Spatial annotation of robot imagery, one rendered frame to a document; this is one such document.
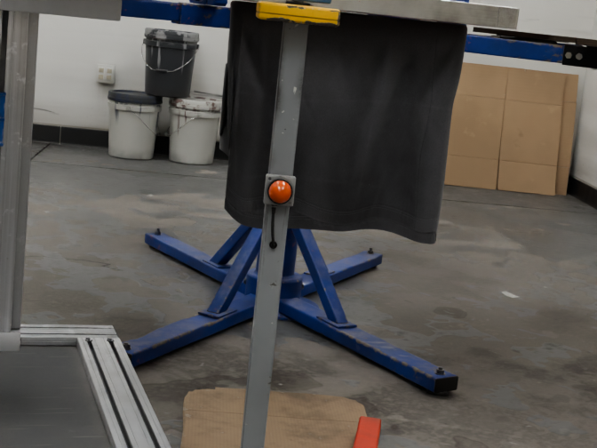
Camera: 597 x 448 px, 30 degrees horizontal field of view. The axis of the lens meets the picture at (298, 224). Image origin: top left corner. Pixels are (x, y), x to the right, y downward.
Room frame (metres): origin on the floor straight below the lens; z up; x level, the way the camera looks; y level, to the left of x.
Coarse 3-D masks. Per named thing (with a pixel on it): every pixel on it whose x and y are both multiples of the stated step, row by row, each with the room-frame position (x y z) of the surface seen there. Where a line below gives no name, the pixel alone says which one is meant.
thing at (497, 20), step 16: (256, 0) 2.02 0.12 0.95; (272, 0) 2.02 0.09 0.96; (288, 0) 2.02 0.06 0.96; (336, 0) 2.03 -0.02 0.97; (352, 0) 2.03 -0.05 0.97; (368, 0) 2.04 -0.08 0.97; (384, 0) 2.04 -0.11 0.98; (400, 0) 2.04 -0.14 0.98; (416, 0) 2.04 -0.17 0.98; (432, 0) 2.05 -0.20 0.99; (400, 16) 2.04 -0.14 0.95; (416, 16) 2.04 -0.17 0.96; (432, 16) 2.05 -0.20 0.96; (448, 16) 2.05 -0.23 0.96; (464, 16) 2.05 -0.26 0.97; (480, 16) 2.05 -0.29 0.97; (496, 16) 2.06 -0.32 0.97; (512, 16) 2.06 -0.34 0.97
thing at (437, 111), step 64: (256, 64) 2.12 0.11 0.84; (320, 64) 2.12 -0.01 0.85; (384, 64) 2.13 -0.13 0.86; (448, 64) 2.14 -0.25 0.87; (256, 128) 2.12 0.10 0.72; (320, 128) 2.13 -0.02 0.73; (384, 128) 2.15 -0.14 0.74; (448, 128) 2.15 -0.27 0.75; (256, 192) 2.13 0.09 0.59; (320, 192) 2.13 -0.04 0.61; (384, 192) 2.15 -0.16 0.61
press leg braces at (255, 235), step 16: (240, 240) 3.64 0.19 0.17; (256, 240) 3.30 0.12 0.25; (304, 240) 3.33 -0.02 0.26; (224, 256) 3.70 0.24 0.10; (240, 256) 3.27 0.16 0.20; (304, 256) 3.32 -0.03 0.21; (320, 256) 3.31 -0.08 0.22; (240, 272) 3.22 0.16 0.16; (304, 272) 3.76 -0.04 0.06; (320, 272) 3.26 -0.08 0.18; (224, 288) 3.19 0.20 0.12; (320, 288) 3.24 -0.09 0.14; (224, 304) 3.15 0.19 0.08; (336, 304) 3.20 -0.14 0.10; (336, 320) 3.16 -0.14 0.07
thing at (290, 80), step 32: (288, 32) 1.83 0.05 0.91; (288, 64) 1.83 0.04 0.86; (288, 96) 1.83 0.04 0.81; (288, 128) 1.83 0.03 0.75; (288, 160) 1.83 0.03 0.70; (256, 288) 1.87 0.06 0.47; (256, 320) 1.83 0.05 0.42; (256, 352) 1.83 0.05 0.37; (256, 384) 1.83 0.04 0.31; (256, 416) 1.83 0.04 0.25
